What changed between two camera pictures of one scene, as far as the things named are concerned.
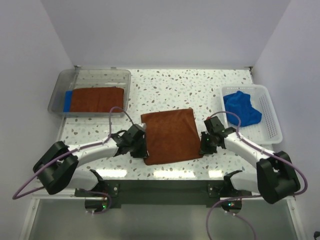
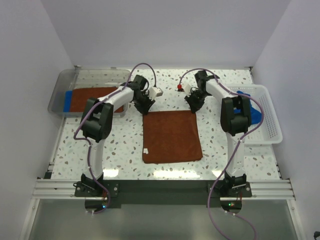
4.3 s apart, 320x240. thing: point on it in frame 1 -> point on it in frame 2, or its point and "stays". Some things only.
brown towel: x=171 y=136 stays
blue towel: x=67 y=101 stays
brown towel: x=96 y=99 stays
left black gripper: x=143 y=153 -> x=145 y=109
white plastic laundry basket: x=248 y=109 stays
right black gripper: x=204 y=149 -> x=194 y=106
